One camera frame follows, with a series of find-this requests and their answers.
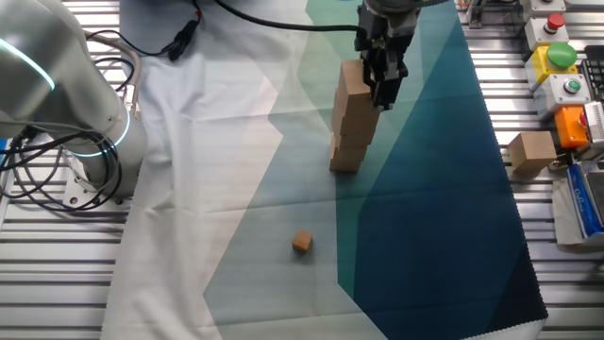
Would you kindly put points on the black keyboard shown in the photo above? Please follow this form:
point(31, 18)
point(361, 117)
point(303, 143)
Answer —
point(595, 75)

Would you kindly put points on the grey foil pouch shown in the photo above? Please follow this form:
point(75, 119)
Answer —
point(561, 217)

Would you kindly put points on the grey box red button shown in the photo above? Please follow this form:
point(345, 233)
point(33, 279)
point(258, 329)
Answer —
point(542, 35)

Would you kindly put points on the grey finned device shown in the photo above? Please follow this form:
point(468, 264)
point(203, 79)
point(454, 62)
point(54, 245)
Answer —
point(595, 123)

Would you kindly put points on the blue green white cloth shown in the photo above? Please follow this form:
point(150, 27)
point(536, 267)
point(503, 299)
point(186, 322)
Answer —
point(212, 165)

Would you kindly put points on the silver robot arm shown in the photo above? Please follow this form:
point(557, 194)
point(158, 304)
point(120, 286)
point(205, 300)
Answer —
point(47, 71)

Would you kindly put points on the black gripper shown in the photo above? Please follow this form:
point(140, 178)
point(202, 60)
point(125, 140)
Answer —
point(384, 33)

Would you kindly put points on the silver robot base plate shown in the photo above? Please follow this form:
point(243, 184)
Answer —
point(80, 189)

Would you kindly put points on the blue box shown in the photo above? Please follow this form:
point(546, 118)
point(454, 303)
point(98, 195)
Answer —
point(582, 203)

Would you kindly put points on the yellow box green button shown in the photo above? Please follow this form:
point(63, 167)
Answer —
point(561, 56)

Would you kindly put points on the orange box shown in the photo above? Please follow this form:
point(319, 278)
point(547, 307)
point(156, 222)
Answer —
point(568, 127)

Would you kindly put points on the small wooden cube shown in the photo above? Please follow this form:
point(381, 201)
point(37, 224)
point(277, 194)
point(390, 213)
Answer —
point(302, 241)

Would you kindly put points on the grey box green light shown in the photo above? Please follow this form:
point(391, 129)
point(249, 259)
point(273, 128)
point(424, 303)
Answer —
point(557, 99)

